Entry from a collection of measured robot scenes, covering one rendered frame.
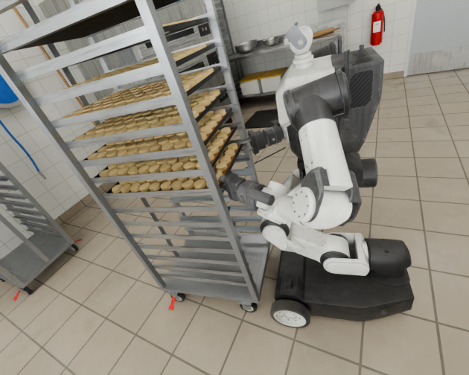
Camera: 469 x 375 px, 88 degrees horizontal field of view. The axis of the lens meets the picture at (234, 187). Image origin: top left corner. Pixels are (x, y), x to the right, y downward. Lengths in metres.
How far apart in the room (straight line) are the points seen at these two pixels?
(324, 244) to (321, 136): 0.82
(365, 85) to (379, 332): 1.15
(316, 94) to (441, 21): 4.22
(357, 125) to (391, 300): 0.87
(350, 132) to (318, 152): 0.32
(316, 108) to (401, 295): 1.05
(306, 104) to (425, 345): 1.24
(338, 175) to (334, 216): 0.09
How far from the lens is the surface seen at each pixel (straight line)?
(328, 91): 0.65
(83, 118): 1.07
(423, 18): 4.79
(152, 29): 0.75
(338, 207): 0.57
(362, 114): 0.86
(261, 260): 1.58
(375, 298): 1.42
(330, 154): 0.56
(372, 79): 0.83
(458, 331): 1.63
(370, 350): 1.49
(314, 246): 1.30
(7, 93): 3.15
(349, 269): 1.35
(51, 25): 0.99
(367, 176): 1.03
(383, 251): 1.35
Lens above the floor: 1.38
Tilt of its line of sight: 33 degrees down
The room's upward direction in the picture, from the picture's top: 18 degrees counter-clockwise
